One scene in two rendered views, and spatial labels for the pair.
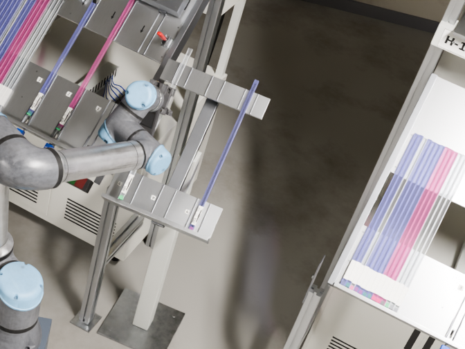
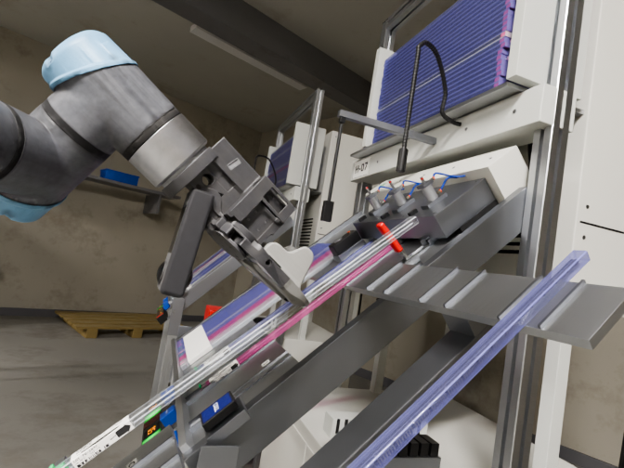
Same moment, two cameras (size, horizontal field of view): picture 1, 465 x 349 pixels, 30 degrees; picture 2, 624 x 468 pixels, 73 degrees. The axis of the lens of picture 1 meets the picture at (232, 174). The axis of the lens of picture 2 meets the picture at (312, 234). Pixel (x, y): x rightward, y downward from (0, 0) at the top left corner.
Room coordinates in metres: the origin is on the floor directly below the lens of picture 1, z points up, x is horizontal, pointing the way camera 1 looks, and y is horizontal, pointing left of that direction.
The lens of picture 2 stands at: (1.86, -0.18, 1.00)
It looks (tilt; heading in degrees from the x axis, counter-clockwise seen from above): 4 degrees up; 57
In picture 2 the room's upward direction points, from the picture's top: 9 degrees clockwise
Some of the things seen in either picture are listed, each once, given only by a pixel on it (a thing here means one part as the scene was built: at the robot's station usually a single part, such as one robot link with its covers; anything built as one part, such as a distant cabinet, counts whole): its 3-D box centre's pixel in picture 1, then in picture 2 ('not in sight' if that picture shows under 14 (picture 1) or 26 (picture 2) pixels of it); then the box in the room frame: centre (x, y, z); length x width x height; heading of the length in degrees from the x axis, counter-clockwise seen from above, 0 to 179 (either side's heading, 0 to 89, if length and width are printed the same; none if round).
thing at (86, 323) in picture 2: not in sight; (123, 324); (2.77, 4.65, 0.05); 1.18 x 0.82 x 0.11; 9
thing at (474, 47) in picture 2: not in sight; (448, 77); (2.65, 0.53, 1.52); 0.51 x 0.13 x 0.27; 77
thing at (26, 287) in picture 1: (16, 293); not in sight; (1.49, 0.43, 0.72); 0.13 x 0.12 x 0.14; 54
